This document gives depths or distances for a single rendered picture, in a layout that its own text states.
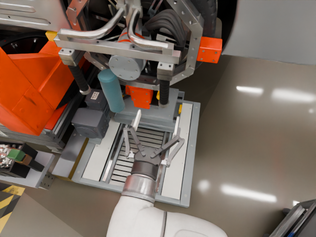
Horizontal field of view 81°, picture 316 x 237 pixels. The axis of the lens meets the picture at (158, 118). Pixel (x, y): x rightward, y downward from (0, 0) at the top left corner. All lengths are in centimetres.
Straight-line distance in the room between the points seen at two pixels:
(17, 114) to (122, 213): 66
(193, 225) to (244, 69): 186
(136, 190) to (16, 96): 66
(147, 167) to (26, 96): 66
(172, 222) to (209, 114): 130
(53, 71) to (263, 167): 151
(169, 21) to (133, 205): 53
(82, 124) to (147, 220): 83
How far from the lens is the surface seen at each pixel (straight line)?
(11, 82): 94
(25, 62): 101
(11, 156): 95
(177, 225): 49
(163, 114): 136
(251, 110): 185
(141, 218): 48
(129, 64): 73
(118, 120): 147
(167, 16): 65
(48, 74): 112
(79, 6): 87
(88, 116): 121
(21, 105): 98
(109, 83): 90
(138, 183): 50
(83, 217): 145
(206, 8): 82
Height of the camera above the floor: 136
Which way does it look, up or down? 58 degrees down
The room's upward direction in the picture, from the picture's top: straight up
